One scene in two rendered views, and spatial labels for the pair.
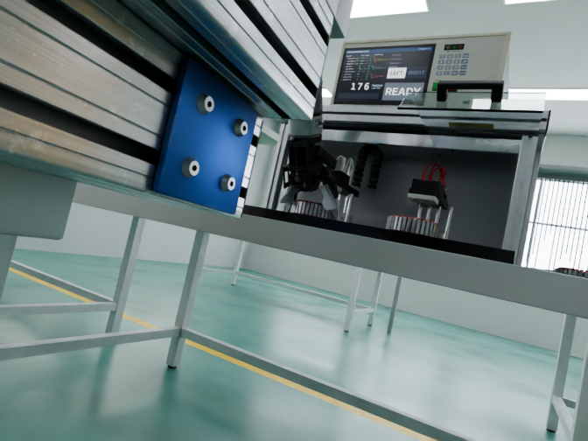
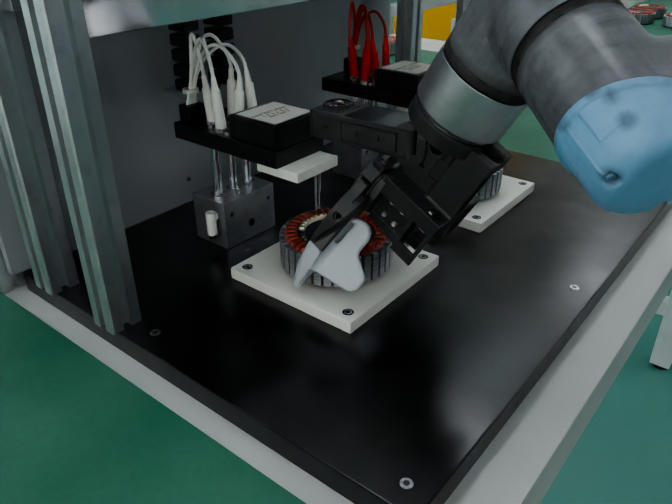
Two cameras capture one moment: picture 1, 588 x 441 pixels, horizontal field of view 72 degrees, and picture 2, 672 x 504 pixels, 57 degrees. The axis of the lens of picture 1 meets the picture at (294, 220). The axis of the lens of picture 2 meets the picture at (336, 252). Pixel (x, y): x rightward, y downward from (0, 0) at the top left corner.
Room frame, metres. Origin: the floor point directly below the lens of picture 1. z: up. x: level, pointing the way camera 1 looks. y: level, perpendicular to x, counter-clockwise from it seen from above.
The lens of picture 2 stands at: (0.89, 0.49, 1.10)
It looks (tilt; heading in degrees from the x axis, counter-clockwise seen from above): 29 degrees down; 280
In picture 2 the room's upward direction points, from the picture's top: straight up
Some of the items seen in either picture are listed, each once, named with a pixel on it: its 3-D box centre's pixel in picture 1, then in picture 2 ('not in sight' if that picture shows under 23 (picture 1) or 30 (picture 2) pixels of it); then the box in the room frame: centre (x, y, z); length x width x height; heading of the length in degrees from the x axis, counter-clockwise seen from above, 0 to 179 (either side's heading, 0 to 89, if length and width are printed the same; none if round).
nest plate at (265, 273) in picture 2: not in sight; (336, 266); (0.99, -0.04, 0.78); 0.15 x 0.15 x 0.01; 61
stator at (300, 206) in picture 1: (313, 211); (336, 244); (0.99, -0.04, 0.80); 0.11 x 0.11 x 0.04
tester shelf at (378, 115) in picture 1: (412, 142); not in sight; (1.21, -0.30, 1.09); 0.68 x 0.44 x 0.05; 61
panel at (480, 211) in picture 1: (395, 192); (237, 64); (1.15, -0.27, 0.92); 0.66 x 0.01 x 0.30; 61
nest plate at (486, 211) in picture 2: not in sight; (454, 190); (0.87, -0.25, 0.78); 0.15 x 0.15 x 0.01; 61
